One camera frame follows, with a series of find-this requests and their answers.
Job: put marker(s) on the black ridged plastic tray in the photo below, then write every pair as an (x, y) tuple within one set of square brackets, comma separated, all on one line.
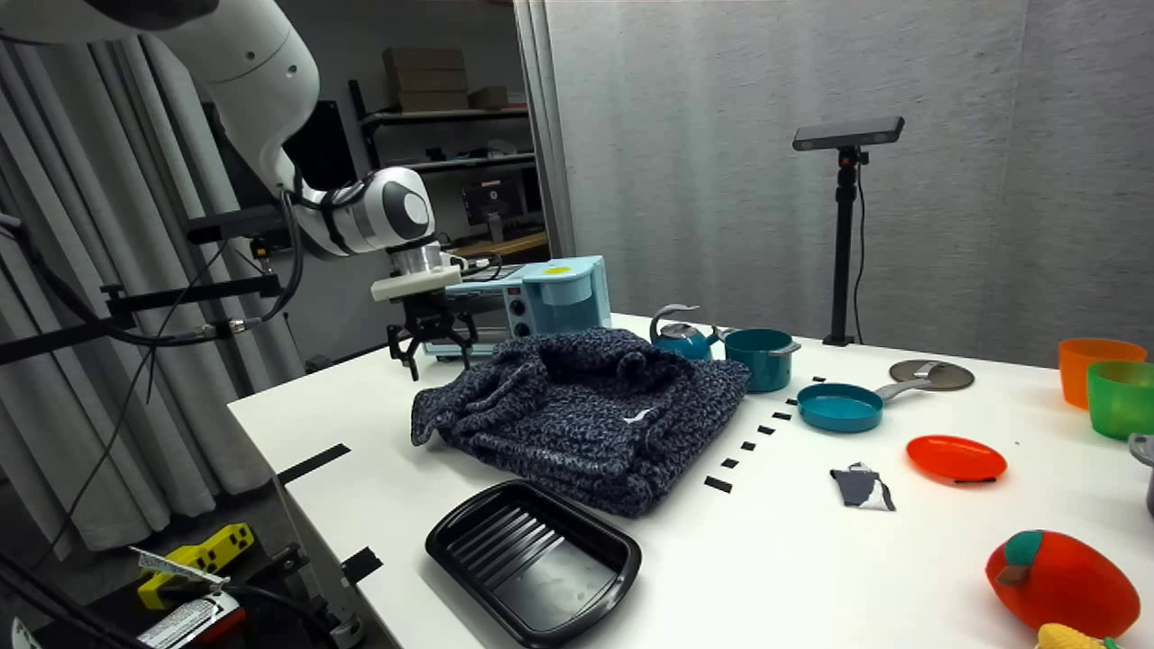
[(544, 566)]

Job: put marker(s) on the green plastic cup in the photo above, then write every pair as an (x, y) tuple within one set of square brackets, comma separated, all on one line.
[(1123, 399)]

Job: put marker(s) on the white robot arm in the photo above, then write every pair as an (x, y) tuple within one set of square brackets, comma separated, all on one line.
[(265, 84)]

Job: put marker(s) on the red toy tomato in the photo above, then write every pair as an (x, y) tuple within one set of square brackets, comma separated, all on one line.
[(1055, 578)]

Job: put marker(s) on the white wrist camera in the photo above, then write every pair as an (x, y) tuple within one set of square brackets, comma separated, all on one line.
[(421, 283)]

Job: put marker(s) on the teal pot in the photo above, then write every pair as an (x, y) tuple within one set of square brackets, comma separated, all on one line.
[(767, 354)]

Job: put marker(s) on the red toy plate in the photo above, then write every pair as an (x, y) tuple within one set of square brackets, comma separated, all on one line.
[(953, 458)]

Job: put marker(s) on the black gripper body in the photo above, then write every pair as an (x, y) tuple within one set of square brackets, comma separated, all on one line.
[(428, 315)]

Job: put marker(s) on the camera on tripod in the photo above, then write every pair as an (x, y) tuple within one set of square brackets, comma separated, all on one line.
[(854, 146)]

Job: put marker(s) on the light blue toy oven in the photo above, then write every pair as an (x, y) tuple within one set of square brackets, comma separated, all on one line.
[(529, 301)]

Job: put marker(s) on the yellow power plug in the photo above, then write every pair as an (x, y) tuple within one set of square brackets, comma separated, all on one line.
[(190, 563)]

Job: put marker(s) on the yellow toy lemon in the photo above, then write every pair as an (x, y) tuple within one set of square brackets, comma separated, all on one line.
[(1064, 634)]

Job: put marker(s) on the silver pot lid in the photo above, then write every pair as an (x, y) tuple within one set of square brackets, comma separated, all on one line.
[(939, 377)]

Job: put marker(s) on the teal toy kettle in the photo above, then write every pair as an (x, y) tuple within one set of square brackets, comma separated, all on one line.
[(672, 332)]

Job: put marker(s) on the dark blue fleece blanket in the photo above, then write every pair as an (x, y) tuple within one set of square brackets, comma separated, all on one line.
[(594, 414)]

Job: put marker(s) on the orange plastic cup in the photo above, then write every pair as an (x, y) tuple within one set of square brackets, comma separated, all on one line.
[(1081, 354)]

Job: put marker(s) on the teal frying pan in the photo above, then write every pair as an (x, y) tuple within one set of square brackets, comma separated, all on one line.
[(844, 408)]

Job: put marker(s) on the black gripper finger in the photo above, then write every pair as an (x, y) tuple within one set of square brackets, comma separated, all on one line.
[(401, 346), (462, 335)]

